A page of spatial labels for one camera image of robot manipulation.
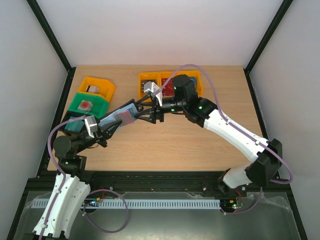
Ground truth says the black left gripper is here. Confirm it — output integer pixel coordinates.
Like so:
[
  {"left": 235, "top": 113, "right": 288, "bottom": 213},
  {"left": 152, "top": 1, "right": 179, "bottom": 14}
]
[{"left": 75, "top": 118, "right": 122, "bottom": 154}]

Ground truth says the black card holder wallet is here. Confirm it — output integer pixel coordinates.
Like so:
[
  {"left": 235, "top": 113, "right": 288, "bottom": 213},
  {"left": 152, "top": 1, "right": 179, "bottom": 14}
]
[{"left": 98, "top": 99, "right": 138, "bottom": 130}]

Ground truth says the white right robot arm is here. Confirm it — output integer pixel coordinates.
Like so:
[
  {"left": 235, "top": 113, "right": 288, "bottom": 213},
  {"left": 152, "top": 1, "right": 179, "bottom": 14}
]
[{"left": 135, "top": 74, "right": 283, "bottom": 196}]

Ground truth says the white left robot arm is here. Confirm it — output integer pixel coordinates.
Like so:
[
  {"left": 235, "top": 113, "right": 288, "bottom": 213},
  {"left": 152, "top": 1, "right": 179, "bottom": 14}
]
[{"left": 23, "top": 115, "right": 122, "bottom": 240}]

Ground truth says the black card stack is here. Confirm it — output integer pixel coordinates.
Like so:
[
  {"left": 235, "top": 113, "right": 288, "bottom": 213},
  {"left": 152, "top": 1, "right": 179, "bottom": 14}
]
[{"left": 140, "top": 79, "right": 150, "bottom": 92}]

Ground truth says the yellow bin with red cards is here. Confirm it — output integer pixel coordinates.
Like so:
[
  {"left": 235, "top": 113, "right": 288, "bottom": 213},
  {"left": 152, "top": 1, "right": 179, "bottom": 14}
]
[{"left": 158, "top": 71, "right": 178, "bottom": 87}]

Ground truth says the yellow bin with black cards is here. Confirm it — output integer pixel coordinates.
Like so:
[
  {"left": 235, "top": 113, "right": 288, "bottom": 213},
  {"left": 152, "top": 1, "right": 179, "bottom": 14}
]
[{"left": 138, "top": 72, "right": 161, "bottom": 99}]

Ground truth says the teal card stack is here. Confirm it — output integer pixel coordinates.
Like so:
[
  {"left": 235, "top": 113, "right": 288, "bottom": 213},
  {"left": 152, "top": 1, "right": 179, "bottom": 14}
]
[{"left": 64, "top": 118, "right": 85, "bottom": 133}]

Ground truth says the red round card stack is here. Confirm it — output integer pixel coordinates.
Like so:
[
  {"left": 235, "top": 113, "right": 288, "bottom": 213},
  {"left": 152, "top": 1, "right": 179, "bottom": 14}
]
[{"left": 77, "top": 100, "right": 94, "bottom": 112}]

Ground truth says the silver card stack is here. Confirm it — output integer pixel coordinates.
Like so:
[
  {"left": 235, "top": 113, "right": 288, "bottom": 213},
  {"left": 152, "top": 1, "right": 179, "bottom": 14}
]
[{"left": 86, "top": 85, "right": 100, "bottom": 94}]

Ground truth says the blue card stack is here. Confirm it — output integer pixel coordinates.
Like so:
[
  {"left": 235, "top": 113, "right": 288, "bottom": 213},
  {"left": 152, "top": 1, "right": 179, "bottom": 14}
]
[{"left": 189, "top": 76, "right": 197, "bottom": 88}]

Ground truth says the yellow bin with blue cards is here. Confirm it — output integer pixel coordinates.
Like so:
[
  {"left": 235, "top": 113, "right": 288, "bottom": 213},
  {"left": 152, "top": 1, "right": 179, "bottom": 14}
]
[{"left": 177, "top": 70, "right": 203, "bottom": 97}]

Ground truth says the green bin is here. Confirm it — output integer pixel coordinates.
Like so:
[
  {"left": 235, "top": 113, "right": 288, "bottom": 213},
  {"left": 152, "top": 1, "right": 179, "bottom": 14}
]
[{"left": 68, "top": 93, "right": 109, "bottom": 118}]

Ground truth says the yellow bin left side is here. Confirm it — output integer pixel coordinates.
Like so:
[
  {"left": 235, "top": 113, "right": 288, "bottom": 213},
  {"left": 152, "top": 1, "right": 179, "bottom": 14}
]
[{"left": 77, "top": 76, "right": 116, "bottom": 102}]

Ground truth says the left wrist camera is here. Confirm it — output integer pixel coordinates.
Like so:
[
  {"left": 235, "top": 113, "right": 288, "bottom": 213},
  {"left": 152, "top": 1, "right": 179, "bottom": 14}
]
[{"left": 84, "top": 115, "right": 98, "bottom": 138}]

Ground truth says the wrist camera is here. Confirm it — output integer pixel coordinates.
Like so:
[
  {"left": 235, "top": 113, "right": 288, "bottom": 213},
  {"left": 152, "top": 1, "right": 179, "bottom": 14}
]
[
  {"left": 143, "top": 81, "right": 163, "bottom": 107},
  {"left": 84, "top": 115, "right": 98, "bottom": 138}
]

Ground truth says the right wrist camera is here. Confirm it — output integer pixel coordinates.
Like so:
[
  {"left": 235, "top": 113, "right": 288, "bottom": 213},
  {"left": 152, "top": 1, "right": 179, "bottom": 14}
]
[{"left": 143, "top": 81, "right": 163, "bottom": 107}]

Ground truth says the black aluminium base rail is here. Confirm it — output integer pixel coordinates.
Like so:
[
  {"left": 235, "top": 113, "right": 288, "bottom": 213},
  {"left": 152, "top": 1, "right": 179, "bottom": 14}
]
[{"left": 24, "top": 170, "right": 291, "bottom": 196}]

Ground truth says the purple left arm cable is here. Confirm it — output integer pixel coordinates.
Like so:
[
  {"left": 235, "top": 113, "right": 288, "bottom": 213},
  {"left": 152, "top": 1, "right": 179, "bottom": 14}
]
[{"left": 37, "top": 116, "right": 87, "bottom": 240}]

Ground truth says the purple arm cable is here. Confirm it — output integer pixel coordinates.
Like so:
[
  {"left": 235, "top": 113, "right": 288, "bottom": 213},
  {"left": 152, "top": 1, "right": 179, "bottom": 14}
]
[
  {"left": 154, "top": 64, "right": 294, "bottom": 185},
  {"left": 37, "top": 116, "right": 87, "bottom": 240}
]

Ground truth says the white slotted cable duct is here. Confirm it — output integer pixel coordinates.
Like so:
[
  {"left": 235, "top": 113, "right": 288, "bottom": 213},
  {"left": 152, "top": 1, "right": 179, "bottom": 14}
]
[{"left": 29, "top": 197, "right": 221, "bottom": 210}]

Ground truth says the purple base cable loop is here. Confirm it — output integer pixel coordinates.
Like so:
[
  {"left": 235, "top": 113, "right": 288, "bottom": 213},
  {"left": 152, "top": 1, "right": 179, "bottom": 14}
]
[{"left": 81, "top": 188, "right": 130, "bottom": 233}]

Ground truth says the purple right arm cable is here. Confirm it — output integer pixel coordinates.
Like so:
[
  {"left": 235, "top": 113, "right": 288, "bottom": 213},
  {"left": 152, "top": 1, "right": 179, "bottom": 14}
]
[{"left": 154, "top": 64, "right": 294, "bottom": 185}]

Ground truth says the black right rear frame post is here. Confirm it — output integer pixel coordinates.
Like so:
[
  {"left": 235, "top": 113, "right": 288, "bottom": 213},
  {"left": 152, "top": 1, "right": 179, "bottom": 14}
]
[{"left": 244, "top": 0, "right": 295, "bottom": 72}]

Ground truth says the black frame post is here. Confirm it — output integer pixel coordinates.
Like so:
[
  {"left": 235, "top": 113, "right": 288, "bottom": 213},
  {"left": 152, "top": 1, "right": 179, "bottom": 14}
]
[
  {"left": 26, "top": 0, "right": 73, "bottom": 73},
  {"left": 244, "top": 0, "right": 295, "bottom": 72}
]

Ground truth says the black left rear frame post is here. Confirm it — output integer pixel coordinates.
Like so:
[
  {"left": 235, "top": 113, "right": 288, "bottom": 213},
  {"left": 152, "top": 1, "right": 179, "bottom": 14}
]
[{"left": 26, "top": 0, "right": 73, "bottom": 73}]

